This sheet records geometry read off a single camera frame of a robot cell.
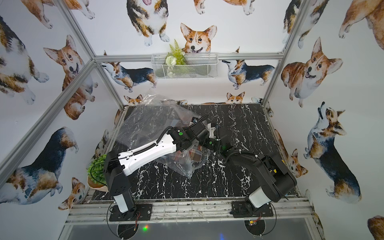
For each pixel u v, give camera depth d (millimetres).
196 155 804
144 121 1066
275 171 511
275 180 445
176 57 818
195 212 749
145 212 736
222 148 691
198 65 924
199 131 591
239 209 736
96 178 715
